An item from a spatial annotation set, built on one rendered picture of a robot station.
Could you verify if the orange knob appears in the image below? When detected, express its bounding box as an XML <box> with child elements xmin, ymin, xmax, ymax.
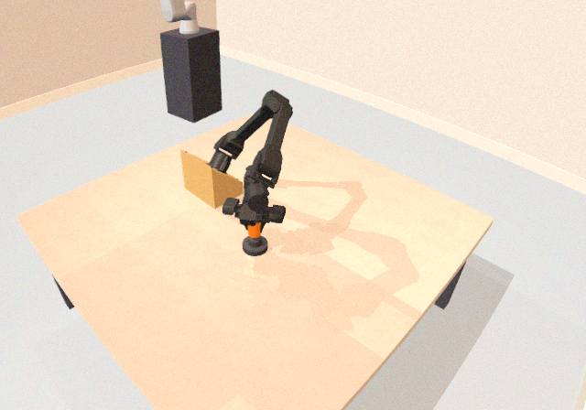
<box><xmin>247</xmin><ymin>222</ymin><xmax>261</xmax><ymax>238</ymax></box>

